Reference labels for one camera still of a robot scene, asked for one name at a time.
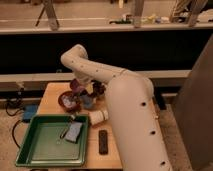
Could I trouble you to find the red bowl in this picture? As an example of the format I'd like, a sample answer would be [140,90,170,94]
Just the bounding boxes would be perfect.
[58,91,81,112]

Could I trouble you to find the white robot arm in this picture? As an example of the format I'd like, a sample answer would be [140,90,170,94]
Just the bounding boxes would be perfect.
[61,44,173,171]

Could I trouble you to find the purple bowl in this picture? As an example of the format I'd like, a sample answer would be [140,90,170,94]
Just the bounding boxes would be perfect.
[70,79,80,94]

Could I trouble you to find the dark red grapes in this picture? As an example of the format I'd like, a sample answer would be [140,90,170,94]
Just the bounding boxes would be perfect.
[92,82,106,97]

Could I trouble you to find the white paper cup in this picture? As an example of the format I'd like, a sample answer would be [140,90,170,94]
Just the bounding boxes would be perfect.
[89,110,109,125]

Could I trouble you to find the blue sponge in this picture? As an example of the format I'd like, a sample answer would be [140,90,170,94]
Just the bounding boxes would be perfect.
[65,122,83,142]

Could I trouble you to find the black remote control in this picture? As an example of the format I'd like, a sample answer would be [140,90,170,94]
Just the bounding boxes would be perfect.
[99,130,108,155]

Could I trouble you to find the pen in tray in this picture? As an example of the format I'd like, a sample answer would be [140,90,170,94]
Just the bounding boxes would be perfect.
[60,122,71,139]

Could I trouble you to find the wooden board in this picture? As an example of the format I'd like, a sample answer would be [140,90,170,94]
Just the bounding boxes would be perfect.
[37,82,122,171]

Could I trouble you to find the blue box on floor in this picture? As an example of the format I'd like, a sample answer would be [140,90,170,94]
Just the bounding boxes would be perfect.
[22,105,38,123]

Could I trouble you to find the green plastic tray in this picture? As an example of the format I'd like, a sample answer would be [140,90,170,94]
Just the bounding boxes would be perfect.
[15,114,89,168]

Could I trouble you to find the black cable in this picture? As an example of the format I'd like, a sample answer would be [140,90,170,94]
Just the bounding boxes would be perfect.
[4,89,26,149]

